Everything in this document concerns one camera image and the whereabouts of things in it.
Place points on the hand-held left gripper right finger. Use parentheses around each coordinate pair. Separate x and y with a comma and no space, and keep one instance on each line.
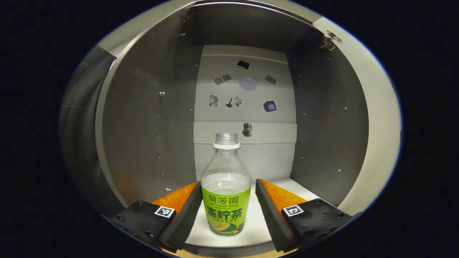
(272,218)

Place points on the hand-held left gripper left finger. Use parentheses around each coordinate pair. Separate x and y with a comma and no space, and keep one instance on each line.
(184,222)

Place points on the green label clear bottle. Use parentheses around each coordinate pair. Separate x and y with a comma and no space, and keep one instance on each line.
(226,200)

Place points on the grey cabinet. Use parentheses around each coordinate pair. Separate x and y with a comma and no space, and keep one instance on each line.
(143,125)

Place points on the beige cabinet door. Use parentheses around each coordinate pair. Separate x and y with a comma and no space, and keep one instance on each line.
(380,118)

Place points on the metal door hinge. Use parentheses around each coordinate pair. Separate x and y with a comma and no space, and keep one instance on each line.
(329,39)

